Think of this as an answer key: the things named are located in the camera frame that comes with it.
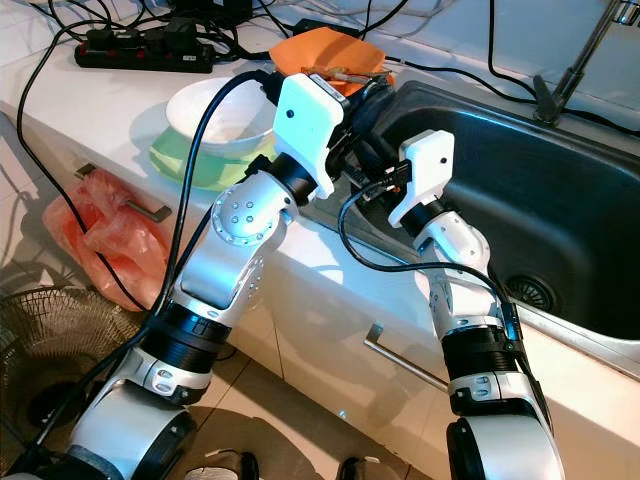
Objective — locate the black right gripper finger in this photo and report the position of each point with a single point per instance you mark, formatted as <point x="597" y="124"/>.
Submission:
<point x="383" y="108"/>
<point x="360" y="120"/>

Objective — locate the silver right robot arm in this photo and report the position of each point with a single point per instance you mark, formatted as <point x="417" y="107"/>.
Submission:
<point x="460" y="290"/>

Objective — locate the white kitchen cabinet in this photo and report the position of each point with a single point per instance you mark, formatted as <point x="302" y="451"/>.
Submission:
<point x="320" y="300"/>

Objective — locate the metal spoon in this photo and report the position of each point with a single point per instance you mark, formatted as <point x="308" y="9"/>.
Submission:
<point x="382" y="72"/>

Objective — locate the brown wooden chopstick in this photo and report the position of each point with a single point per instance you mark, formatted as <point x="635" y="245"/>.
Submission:
<point x="335" y="70"/>

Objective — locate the orange bowl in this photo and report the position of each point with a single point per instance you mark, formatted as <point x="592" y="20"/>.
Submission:
<point x="320" y="45"/>

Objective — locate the small black power adapter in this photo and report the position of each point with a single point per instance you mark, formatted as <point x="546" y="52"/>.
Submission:
<point x="312" y="27"/>

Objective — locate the large black power adapter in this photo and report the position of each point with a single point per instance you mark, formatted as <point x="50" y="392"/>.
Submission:
<point x="208" y="10"/>

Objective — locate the green plate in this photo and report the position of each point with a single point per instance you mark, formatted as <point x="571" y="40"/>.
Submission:
<point x="180" y="170"/>

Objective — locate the black power strip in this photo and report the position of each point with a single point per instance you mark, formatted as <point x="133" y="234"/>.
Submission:
<point x="145" y="57"/>

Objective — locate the dark metal faucet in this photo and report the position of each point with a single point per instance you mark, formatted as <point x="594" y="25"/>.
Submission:
<point x="547" y="103"/>

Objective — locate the stainless steel sink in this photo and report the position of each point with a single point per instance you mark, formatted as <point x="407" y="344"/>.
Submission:
<point x="560" y="200"/>

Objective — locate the red plastic bag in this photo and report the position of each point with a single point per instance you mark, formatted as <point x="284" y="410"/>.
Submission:
<point x="100" y="235"/>

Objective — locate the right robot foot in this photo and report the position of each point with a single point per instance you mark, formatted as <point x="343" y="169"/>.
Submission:
<point x="370" y="470"/>

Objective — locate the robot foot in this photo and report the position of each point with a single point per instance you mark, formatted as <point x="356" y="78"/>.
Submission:
<point x="225" y="468"/>
<point x="370" y="470"/>

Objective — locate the metal floor fan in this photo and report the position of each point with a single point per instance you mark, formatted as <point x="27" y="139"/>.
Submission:
<point x="50" y="340"/>

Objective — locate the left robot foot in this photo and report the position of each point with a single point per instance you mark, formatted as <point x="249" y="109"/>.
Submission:
<point x="225" y="468"/>

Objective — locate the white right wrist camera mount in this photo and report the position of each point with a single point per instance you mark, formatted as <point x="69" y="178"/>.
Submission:
<point x="425" y="170"/>

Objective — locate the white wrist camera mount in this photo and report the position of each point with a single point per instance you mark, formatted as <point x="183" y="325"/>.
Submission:
<point x="310" y="120"/>
<point x="425" y="170"/>

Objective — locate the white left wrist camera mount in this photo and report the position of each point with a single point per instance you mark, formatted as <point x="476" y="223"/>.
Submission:
<point x="310" y="120"/>

